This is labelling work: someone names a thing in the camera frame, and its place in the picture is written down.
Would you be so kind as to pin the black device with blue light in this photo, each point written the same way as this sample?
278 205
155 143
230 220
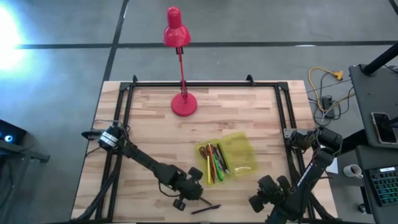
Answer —
11 132

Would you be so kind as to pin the black power adapter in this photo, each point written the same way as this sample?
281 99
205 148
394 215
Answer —
327 104

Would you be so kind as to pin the white paper sheet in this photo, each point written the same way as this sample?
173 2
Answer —
333 168

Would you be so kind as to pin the red desk lamp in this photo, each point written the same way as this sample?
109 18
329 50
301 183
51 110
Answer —
183 104

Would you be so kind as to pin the white mug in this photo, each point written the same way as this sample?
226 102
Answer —
351 170

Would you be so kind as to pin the yellow highlighter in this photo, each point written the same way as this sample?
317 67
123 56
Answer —
208 169

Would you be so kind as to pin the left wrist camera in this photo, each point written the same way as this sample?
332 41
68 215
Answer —
179 204

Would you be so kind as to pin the green highlighter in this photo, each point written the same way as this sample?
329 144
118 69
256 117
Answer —
217 169

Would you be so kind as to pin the backlit keyboard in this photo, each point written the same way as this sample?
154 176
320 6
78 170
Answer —
385 186

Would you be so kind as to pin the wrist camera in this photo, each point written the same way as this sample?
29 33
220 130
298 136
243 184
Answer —
179 204
256 203

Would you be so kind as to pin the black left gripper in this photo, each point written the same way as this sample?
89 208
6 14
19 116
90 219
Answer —
186 186

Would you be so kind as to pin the black pole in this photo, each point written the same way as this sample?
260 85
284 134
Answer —
381 60

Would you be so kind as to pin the translucent yellow-green supply box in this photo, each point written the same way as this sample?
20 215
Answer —
239 152

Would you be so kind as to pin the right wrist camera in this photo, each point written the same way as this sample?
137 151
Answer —
256 203

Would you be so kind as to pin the black metal table frame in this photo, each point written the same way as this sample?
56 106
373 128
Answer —
217 84

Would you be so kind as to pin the black smartphone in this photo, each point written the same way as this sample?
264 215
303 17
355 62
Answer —
383 127

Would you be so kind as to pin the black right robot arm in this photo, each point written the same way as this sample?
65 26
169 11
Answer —
308 174

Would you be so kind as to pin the grey side desk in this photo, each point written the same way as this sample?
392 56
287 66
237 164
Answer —
370 93

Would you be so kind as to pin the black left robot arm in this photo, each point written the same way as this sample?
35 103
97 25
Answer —
143 158

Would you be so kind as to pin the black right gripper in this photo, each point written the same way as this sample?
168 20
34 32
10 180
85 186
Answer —
273 189

